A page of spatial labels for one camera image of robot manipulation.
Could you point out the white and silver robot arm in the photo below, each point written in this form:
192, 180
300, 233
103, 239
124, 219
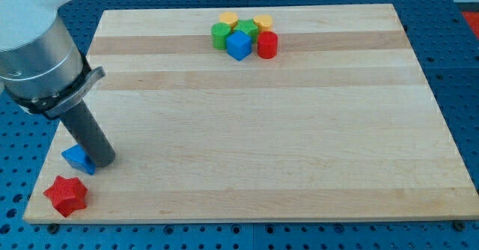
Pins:
42, 68

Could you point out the wooden board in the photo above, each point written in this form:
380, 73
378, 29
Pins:
340, 126

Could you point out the blue cube block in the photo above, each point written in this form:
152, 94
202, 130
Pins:
239, 45

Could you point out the red cylinder block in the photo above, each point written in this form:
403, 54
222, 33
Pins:
267, 44

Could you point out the green cylinder block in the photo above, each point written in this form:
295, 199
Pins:
219, 33

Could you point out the green star block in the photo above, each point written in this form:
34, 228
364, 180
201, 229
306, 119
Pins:
247, 26

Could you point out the yellow heart block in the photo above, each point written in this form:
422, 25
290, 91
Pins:
263, 22

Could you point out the yellow cylinder block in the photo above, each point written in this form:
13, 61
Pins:
230, 18

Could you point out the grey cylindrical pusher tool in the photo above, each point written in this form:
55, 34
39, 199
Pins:
83, 127

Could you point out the blue triangular block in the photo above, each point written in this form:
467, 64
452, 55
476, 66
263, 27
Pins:
79, 160

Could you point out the red star block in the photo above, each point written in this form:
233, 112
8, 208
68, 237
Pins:
67, 195

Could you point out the red object at right edge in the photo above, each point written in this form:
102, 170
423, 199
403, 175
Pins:
472, 18

